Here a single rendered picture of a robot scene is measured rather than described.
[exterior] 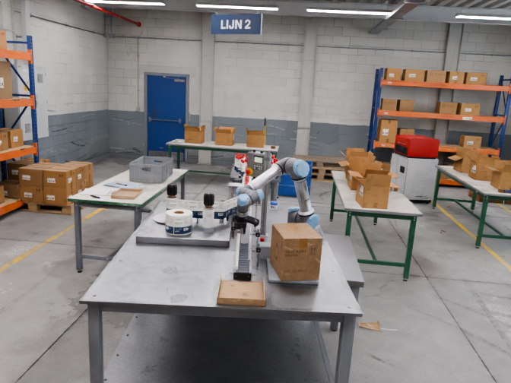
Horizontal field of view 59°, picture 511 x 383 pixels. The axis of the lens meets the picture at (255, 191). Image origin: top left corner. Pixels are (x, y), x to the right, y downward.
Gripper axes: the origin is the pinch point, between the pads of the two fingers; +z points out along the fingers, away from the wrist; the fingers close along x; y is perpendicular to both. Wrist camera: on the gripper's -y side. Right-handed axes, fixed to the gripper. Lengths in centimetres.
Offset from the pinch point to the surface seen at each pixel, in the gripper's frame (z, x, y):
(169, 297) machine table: -22, 68, 39
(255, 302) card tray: -27, 71, -7
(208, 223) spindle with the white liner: 16.4, -22.6, 27.3
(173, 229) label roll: 14, -13, 52
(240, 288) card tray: -15, 55, 1
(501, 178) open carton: 154, -257, -346
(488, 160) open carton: 170, -317, -356
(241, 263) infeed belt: -6.0, 30.1, 1.1
